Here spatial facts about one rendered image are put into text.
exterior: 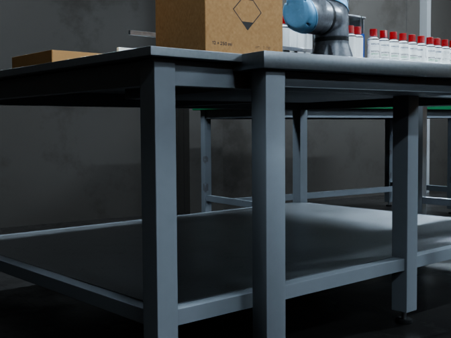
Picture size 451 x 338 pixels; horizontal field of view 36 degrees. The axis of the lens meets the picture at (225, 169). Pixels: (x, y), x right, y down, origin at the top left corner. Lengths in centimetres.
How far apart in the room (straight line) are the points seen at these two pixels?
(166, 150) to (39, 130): 330
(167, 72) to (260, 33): 53
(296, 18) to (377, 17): 451
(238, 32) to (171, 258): 72
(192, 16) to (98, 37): 311
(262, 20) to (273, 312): 85
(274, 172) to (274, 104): 16
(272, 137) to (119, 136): 346
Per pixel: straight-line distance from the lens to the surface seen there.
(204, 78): 167
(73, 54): 203
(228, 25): 198
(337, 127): 630
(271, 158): 167
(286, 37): 273
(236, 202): 434
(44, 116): 486
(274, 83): 167
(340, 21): 235
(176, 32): 203
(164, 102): 159
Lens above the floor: 65
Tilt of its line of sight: 3 degrees down
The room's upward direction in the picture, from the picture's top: straight up
